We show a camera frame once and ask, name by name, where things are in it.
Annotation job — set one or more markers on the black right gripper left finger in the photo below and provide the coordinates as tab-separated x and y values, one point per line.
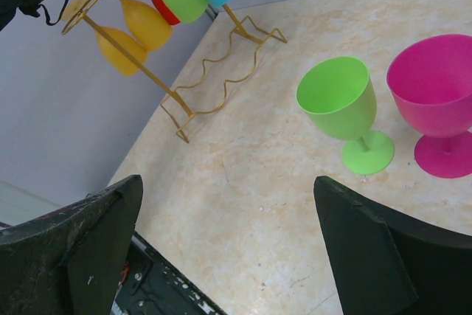
70	261

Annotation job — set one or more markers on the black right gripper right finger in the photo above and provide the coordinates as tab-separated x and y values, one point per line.
387	262

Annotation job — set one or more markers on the green wine glass front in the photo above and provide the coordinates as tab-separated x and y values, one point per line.
337	95

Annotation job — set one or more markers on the pink wine glass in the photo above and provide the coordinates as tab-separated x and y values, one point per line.
430	82

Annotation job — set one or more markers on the orange wine glass front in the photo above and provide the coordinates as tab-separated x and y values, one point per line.
121	50

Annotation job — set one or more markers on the orange wine glass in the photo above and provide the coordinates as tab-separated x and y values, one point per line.
146	24
121	50

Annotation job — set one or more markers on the orange wine glass rear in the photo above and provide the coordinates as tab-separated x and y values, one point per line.
146	24

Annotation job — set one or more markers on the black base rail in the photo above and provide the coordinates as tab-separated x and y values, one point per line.
150	284

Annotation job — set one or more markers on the gold wire glass rack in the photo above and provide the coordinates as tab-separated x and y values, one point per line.
186	99

